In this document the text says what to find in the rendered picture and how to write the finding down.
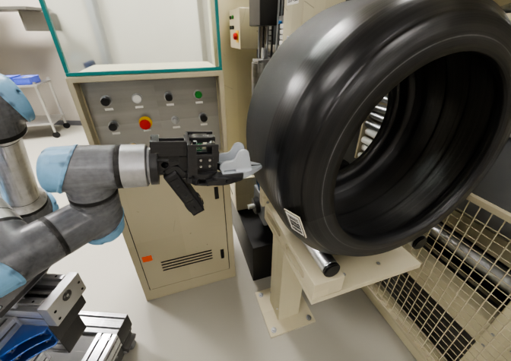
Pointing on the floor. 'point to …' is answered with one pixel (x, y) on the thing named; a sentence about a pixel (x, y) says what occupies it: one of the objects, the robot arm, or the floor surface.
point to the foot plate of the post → (277, 327)
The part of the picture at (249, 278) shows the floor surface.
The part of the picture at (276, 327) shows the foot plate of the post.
